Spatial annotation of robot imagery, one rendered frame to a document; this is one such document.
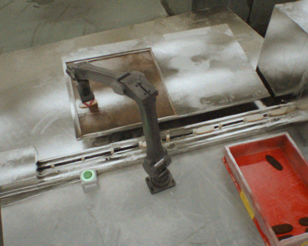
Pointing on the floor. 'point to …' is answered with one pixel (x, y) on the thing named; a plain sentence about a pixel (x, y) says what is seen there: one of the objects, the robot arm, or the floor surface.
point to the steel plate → (45, 56)
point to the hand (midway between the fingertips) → (87, 102)
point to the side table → (145, 207)
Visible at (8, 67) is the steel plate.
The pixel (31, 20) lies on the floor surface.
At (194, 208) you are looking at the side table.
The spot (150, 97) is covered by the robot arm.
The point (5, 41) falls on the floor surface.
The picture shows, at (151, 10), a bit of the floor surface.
